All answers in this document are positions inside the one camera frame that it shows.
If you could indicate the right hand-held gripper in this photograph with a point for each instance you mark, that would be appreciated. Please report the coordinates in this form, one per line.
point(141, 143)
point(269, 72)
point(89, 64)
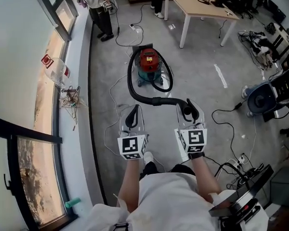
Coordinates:
point(195, 137)

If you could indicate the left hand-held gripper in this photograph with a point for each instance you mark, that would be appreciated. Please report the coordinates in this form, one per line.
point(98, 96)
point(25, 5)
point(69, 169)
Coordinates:
point(131, 145)

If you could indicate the person's right forearm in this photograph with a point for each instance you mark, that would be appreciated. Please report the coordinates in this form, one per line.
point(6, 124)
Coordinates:
point(202, 174)

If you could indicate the person's left forearm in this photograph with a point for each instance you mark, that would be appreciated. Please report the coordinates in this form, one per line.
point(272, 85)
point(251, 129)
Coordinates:
point(131, 182)

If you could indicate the red and teal vacuum canister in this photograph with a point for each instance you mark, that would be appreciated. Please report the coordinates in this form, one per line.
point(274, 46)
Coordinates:
point(149, 64)

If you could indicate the person's white shoe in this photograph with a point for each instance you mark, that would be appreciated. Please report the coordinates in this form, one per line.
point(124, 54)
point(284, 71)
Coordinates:
point(148, 156)

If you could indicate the black wristband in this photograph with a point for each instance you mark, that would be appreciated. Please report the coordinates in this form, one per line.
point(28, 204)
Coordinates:
point(197, 155)

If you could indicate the person's black shorts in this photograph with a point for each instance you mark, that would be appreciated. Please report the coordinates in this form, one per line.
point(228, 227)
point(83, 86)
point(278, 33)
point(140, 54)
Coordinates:
point(149, 168)

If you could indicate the white power strip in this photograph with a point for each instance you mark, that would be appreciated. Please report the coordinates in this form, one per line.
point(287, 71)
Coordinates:
point(135, 28)
point(240, 159)

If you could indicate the person's white shirt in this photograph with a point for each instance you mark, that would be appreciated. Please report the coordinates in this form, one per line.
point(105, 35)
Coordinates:
point(173, 201)

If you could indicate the small black power adapter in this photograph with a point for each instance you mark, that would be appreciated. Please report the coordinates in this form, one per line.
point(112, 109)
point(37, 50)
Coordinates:
point(118, 30)

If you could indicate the clear plastic bottle red cap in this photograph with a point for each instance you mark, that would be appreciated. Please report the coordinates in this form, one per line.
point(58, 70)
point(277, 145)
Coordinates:
point(56, 68)

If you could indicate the black body-worn device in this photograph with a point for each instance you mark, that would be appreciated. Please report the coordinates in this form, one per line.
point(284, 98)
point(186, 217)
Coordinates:
point(245, 196)

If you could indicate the green cylinder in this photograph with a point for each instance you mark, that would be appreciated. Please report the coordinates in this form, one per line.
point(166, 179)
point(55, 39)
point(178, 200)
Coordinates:
point(72, 202)

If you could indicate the small white tool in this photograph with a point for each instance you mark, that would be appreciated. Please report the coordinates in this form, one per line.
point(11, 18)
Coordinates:
point(229, 13)

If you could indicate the wooden table with white legs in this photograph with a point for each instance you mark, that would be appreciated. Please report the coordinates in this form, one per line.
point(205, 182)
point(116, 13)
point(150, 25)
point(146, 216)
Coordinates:
point(197, 6)

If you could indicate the dark grey storage box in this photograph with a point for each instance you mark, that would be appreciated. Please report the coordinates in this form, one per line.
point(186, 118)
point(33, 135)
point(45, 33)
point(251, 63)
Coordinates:
point(286, 184)

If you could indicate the black framed curved window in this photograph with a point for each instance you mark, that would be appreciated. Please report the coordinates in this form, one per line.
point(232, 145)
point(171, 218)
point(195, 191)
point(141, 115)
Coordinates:
point(14, 167)

